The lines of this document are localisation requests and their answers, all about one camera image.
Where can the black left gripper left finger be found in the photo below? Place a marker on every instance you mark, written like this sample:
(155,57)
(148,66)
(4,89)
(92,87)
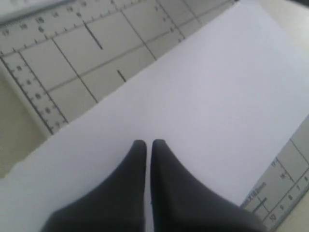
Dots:
(116,205)

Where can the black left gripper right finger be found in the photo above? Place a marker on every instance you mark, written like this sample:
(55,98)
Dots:
(181,203)

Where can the white paper strip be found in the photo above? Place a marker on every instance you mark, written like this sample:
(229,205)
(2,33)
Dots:
(226,100)

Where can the grey paper cutter base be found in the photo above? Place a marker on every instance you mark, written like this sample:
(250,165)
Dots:
(160,25)

